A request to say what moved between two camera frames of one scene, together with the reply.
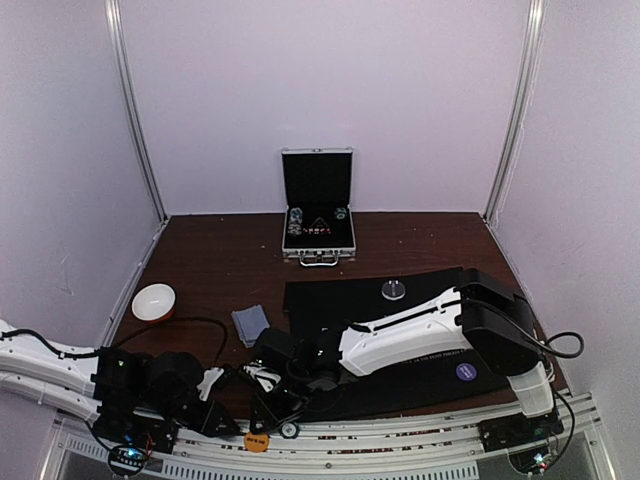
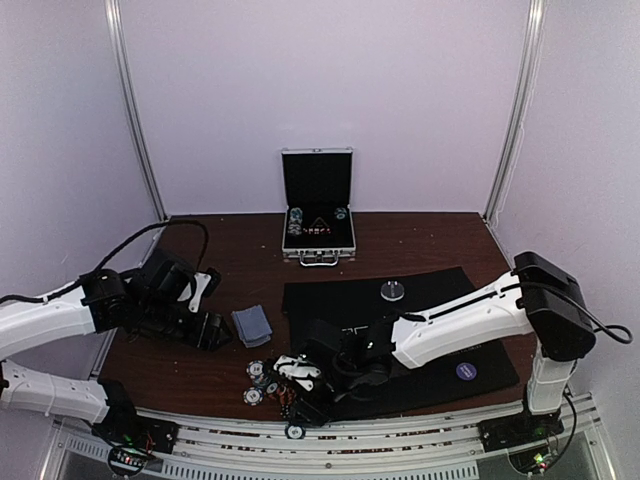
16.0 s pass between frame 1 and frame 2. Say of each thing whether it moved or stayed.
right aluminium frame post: stayed
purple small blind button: stayed
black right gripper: moved
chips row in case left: stayed
